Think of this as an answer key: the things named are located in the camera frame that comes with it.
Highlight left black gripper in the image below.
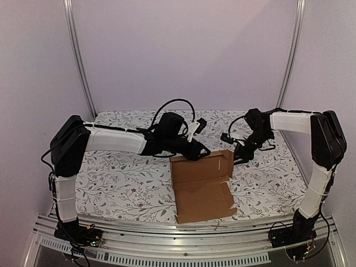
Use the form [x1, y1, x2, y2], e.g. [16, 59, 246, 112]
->
[165, 136, 211, 162]

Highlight brown cardboard paper box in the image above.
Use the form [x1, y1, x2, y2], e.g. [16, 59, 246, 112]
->
[170, 150, 237, 224]

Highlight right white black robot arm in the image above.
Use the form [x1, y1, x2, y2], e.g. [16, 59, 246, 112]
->
[234, 108, 347, 220]

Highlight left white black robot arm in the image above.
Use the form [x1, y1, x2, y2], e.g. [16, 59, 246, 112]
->
[41, 112, 211, 241]

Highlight floral patterned table cloth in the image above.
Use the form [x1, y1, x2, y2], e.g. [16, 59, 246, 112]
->
[69, 110, 309, 225]

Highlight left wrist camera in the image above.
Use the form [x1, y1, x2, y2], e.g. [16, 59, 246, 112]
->
[186, 118, 207, 142]

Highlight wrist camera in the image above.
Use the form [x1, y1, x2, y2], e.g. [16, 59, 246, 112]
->
[186, 118, 207, 142]
[220, 133, 239, 145]

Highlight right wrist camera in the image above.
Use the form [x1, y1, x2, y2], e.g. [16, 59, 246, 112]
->
[220, 133, 239, 145]

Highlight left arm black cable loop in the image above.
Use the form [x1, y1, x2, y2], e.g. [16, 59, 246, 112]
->
[151, 97, 195, 134]

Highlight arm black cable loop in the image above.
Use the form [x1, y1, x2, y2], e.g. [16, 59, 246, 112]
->
[228, 115, 276, 151]
[151, 97, 195, 134]

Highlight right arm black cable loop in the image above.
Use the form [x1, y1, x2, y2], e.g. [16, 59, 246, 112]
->
[228, 115, 276, 151]

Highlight aluminium front rail base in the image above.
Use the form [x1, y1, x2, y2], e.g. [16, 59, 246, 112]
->
[24, 213, 351, 266]

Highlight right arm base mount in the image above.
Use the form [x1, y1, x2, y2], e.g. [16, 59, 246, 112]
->
[268, 221, 317, 248]

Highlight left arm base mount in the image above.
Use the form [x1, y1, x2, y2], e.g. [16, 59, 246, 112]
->
[54, 220, 103, 247]

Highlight right aluminium frame post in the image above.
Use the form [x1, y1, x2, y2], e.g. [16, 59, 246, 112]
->
[275, 0, 306, 108]

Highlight aluminium frame post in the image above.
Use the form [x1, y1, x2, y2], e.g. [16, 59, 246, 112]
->
[63, 0, 97, 119]
[275, 0, 306, 108]

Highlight left aluminium frame post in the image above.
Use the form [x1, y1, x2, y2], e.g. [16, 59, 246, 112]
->
[63, 0, 97, 119]

